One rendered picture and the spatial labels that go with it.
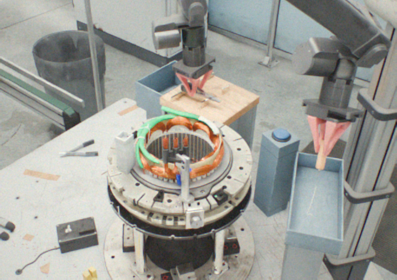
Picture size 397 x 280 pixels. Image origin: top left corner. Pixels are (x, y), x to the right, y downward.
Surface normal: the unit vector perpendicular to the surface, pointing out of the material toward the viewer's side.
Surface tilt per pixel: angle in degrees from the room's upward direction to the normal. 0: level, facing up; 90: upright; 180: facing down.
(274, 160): 90
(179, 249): 0
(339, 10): 108
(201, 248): 0
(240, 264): 0
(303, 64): 74
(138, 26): 90
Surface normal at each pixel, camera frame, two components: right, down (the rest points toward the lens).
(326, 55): 0.23, 0.84
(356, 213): 0.25, 0.59
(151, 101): -0.65, 0.45
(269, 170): -0.85, 0.30
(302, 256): -0.24, 0.59
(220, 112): 0.03, -0.79
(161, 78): 0.76, 0.41
